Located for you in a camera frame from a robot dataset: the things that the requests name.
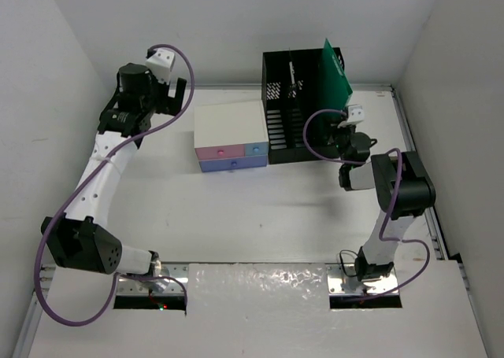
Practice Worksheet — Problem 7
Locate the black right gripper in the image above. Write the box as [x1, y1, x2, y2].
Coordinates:
[324, 115, 356, 167]

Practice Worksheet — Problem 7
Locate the green folder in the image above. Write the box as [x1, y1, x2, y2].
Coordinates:
[313, 38, 354, 146]

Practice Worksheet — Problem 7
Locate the purple bottom drawer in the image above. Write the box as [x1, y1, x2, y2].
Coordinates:
[199, 155, 268, 172]

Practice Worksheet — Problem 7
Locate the pink drawer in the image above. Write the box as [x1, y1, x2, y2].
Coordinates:
[195, 144, 245, 161]

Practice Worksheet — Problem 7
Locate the light blue small drawer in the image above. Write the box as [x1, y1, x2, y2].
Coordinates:
[245, 142, 269, 157]

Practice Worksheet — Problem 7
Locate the black board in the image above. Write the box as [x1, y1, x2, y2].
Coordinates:
[287, 50, 309, 148]

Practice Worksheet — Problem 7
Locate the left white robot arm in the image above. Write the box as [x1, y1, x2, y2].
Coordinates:
[47, 54, 187, 277]

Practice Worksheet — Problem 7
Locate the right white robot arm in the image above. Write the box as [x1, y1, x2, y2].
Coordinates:
[334, 127, 436, 281]

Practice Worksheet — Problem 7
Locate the white drawer cabinet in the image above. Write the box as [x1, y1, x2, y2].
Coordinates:
[194, 101, 267, 148]

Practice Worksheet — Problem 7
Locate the black mesh file organizer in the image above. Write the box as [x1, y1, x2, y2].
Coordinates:
[261, 47, 338, 164]

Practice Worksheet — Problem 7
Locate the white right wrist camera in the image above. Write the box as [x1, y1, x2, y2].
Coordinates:
[338, 104, 365, 128]

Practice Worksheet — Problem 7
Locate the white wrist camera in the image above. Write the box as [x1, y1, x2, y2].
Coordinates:
[338, 104, 365, 128]
[146, 48, 176, 84]

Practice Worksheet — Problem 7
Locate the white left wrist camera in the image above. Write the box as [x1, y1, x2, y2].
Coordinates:
[146, 48, 176, 84]

